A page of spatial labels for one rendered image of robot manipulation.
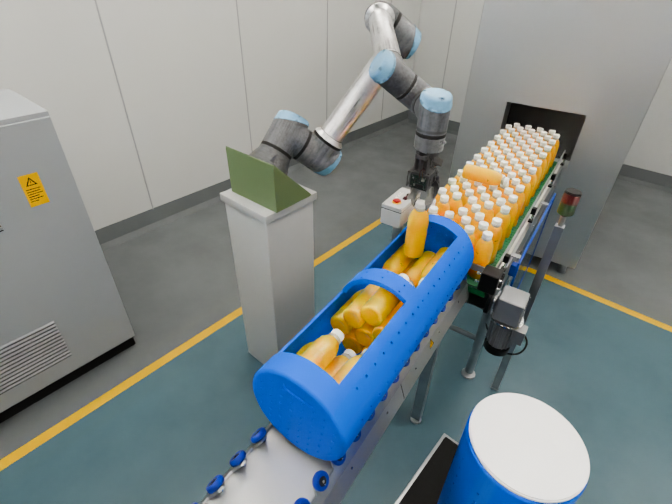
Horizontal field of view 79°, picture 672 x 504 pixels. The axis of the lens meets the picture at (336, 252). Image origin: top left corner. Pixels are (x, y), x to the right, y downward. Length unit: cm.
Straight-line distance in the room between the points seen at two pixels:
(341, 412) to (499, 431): 43
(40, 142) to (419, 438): 223
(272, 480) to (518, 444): 61
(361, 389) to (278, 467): 32
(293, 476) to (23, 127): 170
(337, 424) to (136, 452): 161
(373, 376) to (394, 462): 125
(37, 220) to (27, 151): 31
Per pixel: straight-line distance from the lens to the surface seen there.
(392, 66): 130
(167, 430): 245
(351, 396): 98
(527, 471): 116
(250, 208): 182
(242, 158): 181
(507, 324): 190
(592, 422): 273
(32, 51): 344
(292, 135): 185
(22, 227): 227
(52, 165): 221
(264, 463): 120
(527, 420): 123
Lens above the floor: 199
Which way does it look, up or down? 36 degrees down
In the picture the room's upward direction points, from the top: 1 degrees clockwise
